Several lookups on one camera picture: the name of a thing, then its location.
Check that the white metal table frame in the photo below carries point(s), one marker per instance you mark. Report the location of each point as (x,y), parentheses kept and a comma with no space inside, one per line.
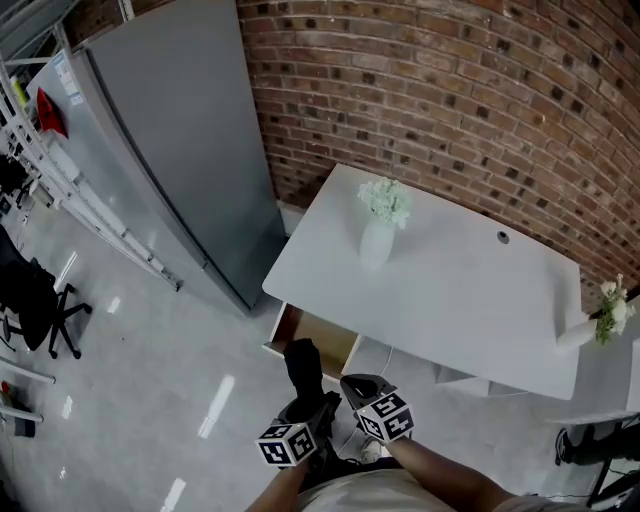
(35,375)

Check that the white label sticker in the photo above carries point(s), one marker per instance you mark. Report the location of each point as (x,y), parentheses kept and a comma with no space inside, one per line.
(67,80)

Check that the white side table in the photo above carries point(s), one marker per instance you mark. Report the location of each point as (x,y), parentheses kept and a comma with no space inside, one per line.
(610,370)

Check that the person's right forearm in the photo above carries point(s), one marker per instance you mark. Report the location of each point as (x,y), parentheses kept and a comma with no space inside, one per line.
(440,475)

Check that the black metal table leg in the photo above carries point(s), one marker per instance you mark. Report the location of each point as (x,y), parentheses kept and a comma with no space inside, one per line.
(602,480)

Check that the person's left forearm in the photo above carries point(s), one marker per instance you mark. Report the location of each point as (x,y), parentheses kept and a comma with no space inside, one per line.
(280,490)

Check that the black cloth item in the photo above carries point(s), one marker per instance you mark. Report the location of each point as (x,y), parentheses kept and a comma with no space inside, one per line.
(305,370)

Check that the person's white shoe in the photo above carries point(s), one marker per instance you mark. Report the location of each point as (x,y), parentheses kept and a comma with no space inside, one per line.
(371,451)

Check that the grey refrigerator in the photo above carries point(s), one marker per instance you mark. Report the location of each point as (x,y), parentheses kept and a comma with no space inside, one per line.
(175,150)

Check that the pale white flower bouquet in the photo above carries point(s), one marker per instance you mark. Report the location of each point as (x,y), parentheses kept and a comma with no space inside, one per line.
(385,200)

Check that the cream flowers green leaves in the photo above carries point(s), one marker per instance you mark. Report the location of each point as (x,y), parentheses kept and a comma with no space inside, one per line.
(615,310)

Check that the wooden drawer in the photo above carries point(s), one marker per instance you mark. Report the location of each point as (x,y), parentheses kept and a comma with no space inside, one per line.
(320,340)

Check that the white desk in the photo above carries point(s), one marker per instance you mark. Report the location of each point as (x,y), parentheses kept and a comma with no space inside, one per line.
(450,300)

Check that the person's black trousers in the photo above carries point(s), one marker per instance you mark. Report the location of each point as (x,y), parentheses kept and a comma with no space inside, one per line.
(340,465)

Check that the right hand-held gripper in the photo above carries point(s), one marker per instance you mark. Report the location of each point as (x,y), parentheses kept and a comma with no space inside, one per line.
(390,417)

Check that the black office chair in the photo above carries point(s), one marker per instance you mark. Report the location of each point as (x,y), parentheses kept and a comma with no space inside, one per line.
(30,300)
(10,175)

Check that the red paper tag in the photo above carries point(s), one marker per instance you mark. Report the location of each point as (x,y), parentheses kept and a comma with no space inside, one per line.
(50,112)

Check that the grey box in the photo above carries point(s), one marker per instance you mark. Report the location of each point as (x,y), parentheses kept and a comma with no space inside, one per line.
(25,429)

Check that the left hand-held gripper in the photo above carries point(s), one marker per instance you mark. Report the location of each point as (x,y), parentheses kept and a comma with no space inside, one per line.
(287,442)

